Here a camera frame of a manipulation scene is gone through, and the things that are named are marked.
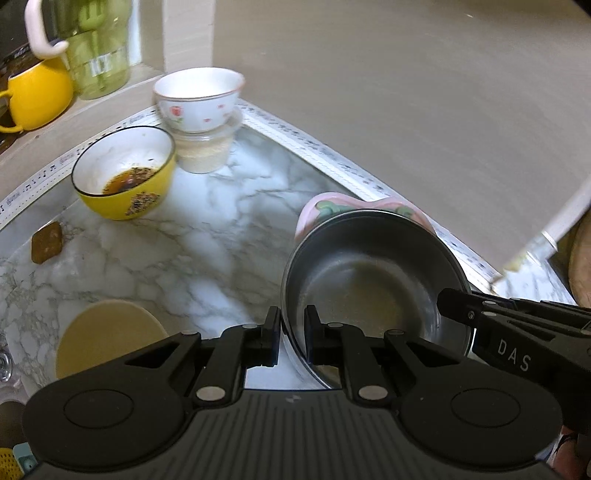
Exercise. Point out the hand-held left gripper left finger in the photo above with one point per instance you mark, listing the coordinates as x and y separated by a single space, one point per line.
271 339

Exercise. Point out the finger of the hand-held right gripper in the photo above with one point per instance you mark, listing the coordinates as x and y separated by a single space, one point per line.
461 307

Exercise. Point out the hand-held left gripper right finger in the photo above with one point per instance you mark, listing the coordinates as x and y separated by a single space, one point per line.
315 339

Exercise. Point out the small steel bowl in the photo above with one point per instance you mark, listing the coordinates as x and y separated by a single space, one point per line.
369 295

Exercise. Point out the person's right hand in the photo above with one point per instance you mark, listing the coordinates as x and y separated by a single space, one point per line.
563 454

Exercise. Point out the round wooden cutting board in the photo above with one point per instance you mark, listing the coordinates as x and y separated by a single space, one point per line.
582 263

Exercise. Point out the pink floral bowl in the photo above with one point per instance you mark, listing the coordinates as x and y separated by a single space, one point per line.
314 212

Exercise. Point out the white vented box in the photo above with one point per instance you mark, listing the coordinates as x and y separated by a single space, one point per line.
577 207

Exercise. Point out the beige plate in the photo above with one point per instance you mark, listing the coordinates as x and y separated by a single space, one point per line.
111 337

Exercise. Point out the music note edge strip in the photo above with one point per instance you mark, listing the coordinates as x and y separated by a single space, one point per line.
60 164
332 154

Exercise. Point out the clear plastic container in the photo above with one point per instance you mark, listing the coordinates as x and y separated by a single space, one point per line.
205 152

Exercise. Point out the yellow bowl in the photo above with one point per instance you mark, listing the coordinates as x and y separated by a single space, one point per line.
124 184

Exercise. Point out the white floral bowl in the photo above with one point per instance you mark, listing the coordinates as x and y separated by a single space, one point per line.
198 108

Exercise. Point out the brown block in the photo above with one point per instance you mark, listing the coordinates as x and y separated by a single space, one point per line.
46 242

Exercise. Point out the yellow strainer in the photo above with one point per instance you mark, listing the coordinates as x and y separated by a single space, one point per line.
14 461

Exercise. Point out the green glass jar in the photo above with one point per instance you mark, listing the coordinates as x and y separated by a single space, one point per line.
99 60

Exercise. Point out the yellow mug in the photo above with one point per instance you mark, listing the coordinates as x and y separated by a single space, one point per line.
39 94

